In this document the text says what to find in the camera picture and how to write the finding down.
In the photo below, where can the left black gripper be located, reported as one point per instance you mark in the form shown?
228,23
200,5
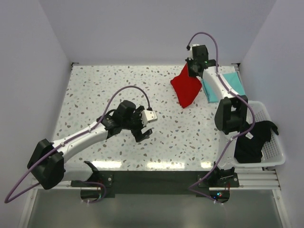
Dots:
145,134

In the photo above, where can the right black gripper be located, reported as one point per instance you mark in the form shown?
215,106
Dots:
190,73

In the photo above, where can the red t shirt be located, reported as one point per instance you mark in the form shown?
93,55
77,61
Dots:
186,87

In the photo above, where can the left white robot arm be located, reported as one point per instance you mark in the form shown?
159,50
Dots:
48,161

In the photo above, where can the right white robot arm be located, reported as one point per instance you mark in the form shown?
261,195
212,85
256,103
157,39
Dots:
232,108

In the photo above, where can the folded teal t shirt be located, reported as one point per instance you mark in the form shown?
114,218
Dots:
231,78

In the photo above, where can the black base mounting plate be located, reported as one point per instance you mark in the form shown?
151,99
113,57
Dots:
108,184

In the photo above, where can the black t shirt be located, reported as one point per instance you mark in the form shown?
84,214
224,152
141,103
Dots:
249,147

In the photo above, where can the white plastic laundry basket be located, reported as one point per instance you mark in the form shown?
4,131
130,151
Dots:
272,152

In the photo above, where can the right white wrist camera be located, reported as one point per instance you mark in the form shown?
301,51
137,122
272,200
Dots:
193,51

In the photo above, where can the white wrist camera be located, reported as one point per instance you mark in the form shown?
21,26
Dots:
148,117
193,51

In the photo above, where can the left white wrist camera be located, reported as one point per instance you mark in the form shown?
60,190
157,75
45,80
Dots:
148,117

